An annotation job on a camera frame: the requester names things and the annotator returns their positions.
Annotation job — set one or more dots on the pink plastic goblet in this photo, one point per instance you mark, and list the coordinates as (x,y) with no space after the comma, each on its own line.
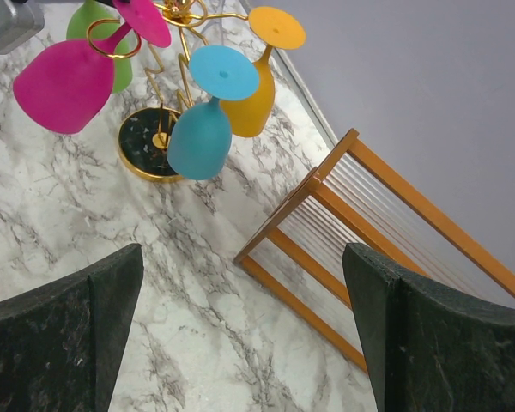
(68,83)

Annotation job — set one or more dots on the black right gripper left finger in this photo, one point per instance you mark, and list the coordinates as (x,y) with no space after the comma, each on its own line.
(62,344)

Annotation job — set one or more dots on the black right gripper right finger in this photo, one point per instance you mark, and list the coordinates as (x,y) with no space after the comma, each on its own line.
(428,347)

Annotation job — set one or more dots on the wooden rack with clear rods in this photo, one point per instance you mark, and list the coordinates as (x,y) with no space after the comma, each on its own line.
(365,228)

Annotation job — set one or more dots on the gold wire wine glass rack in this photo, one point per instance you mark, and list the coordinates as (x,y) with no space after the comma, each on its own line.
(144,136)

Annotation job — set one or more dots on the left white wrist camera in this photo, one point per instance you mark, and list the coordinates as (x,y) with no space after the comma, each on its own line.
(19,22)

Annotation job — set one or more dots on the teal plastic goblet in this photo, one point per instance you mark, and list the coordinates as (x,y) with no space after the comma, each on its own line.
(201,138)

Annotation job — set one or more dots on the green plastic goblet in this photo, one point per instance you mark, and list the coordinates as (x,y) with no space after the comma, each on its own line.
(88,13)

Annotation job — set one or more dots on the orange plastic goblet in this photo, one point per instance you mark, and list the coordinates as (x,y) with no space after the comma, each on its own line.
(277,29)

